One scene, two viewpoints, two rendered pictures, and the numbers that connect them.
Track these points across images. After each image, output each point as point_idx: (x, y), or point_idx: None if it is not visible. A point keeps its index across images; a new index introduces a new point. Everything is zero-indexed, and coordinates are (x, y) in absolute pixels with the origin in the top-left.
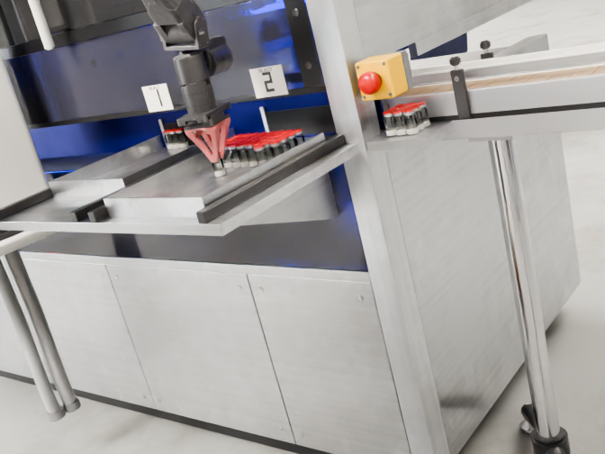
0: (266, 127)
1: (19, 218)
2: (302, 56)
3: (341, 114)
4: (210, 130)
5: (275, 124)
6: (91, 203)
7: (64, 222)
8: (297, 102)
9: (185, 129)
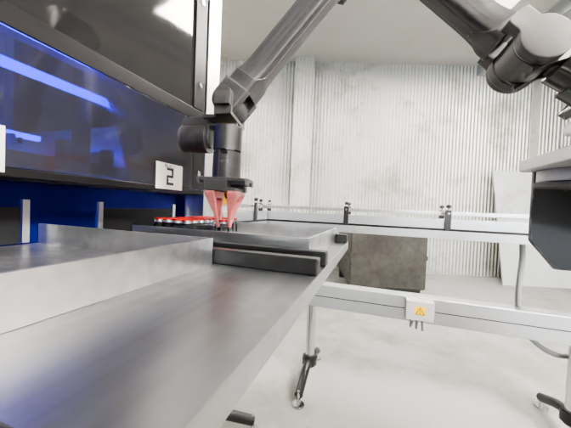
0: (100, 223)
1: (181, 381)
2: (196, 166)
3: (207, 211)
4: (243, 196)
5: (110, 222)
6: (282, 254)
7: (311, 284)
8: (139, 203)
9: (238, 190)
